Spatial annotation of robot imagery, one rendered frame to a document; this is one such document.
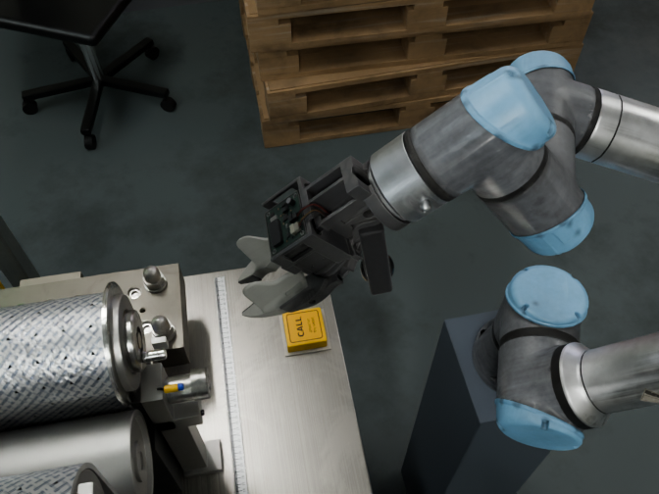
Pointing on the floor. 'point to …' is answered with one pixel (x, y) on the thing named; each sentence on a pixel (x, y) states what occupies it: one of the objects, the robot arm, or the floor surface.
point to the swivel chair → (83, 17)
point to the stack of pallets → (388, 57)
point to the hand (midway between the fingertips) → (255, 294)
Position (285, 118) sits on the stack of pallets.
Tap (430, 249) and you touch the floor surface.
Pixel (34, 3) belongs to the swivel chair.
